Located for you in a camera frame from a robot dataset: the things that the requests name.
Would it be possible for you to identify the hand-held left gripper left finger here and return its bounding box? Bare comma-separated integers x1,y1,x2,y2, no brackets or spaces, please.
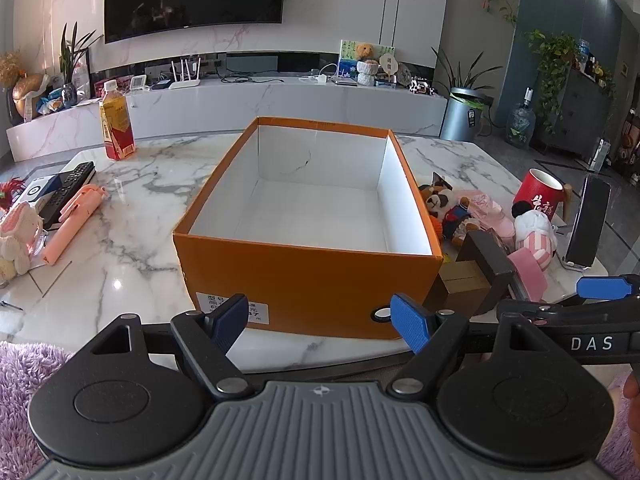
75,294,253,401

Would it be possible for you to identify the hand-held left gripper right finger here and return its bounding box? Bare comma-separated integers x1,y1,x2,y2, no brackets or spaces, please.
387,292,566,397

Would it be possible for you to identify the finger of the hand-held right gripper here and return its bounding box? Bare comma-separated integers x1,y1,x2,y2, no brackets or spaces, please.
576,274,640,303
497,297,640,329

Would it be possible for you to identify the pink case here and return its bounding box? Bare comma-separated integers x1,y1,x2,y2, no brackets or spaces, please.
507,247,548,303

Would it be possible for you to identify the small tan cardboard box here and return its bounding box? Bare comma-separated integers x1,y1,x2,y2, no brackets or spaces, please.
437,260,493,306

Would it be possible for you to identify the dark brown box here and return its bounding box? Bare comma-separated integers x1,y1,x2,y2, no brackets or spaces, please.
425,230,516,317

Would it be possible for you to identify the orange cardboard box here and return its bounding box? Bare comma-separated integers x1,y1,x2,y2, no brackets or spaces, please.
172,116,445,341

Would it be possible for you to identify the white plush dog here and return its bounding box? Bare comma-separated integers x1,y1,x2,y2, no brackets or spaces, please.
511,201,558,271

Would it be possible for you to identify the pink hat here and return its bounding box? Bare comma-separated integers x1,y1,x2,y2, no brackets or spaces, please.
462,191,517,251

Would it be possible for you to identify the raccoon plush toy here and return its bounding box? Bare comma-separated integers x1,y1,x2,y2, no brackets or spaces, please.
419,172,483,247

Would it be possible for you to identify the person's right forearm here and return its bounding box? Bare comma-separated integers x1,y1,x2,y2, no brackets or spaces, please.
622,370,640,433

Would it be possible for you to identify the black smartphone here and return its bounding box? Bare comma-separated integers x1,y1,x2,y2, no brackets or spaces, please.
567,175,612,267

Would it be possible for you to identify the red mug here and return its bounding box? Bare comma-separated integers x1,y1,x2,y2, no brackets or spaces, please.
512,168,573,221

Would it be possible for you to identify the grey drawer cabinet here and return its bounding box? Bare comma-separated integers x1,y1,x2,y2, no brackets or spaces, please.
542,65,626,161

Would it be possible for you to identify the water jug with pump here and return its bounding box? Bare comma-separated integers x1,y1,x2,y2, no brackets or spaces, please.
506,87,537,150

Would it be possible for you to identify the pink selfie stick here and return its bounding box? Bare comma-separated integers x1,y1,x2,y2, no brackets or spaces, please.
41,185,108,267

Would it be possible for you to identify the black remote control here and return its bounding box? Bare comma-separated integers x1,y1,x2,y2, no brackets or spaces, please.
42,161,97,226

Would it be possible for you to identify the grey trash can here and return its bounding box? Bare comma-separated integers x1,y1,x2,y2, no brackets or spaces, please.
440,87,493,143

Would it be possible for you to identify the white marble TV cabinet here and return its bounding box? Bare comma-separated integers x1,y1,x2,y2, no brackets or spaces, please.
6,77,448,161

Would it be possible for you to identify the purple fuzzy blanket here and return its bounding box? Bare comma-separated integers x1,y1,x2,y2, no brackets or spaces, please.
0,342,76,480

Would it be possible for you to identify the yellow red drink bottle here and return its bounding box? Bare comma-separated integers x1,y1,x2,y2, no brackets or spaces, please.
99,80,137,161

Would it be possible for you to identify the ivy plant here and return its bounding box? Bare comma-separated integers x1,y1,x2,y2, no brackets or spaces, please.
525,30,581,133

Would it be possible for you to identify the blue white box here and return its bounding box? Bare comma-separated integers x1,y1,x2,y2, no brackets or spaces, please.
22,172,76,211

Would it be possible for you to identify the white pink bunny plush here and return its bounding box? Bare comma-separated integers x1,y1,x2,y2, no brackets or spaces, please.
0,201,46,276

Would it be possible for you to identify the white router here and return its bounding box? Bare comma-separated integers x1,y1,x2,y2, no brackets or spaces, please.
169,55,202,90

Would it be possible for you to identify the white knit pot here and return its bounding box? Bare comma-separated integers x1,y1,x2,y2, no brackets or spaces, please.
357,60,381,87

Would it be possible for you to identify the red feather toy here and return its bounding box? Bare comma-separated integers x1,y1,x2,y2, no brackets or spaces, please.
0,177,26,211

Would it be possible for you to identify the black media box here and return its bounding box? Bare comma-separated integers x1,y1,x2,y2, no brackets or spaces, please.
226,52,278,73

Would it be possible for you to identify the long-leaf potted plant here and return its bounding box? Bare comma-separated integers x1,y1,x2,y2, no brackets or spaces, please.
431,47,503,96

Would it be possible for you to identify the round wooden fan sign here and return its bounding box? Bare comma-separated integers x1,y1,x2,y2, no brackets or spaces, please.
378,54,401,83

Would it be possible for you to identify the floral painting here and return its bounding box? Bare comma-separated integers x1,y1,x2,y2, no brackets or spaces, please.
339,39,396,81

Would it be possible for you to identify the snack bag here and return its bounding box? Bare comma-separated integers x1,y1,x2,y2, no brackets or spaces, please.
37,85,66,113

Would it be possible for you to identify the green plant in vase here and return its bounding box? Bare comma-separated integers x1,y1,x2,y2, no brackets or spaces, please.
59,22,103,106

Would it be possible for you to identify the golden vase with dried flowers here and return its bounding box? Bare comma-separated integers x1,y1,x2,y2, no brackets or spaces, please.
0,50,48,126

